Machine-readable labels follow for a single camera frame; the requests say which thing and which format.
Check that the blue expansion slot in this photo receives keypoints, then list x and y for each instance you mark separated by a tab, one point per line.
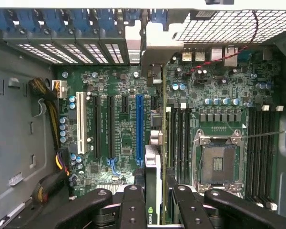
139	131

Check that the short black expansion slot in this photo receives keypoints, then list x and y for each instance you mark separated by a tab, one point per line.
125	104
154	104

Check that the long black expansion slot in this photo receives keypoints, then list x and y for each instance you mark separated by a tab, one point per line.
97	128
110	128

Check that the black open PC case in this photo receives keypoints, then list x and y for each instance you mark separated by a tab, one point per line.
12	107

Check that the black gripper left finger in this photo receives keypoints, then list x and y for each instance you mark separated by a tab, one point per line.
133	210

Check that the CPU socket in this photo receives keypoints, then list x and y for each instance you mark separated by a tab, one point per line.
218	162

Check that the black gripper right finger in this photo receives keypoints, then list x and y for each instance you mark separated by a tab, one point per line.
188	212

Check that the green motherboard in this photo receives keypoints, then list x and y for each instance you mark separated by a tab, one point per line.
124	133

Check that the blue slot clip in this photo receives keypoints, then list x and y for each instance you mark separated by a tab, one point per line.
132	14
81	20
53	20
1	20
28	20
106	20
159	16

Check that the silver chipset heatsink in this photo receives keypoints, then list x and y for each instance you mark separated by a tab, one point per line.
109	187

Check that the thin metal locking lever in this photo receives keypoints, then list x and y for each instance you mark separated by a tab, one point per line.
264	134

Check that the perforated metal slot cover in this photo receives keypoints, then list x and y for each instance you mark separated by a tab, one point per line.
78	53
59	53
38	53
96	53
115	53

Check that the white expansion slot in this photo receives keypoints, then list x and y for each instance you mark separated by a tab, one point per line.
81	124

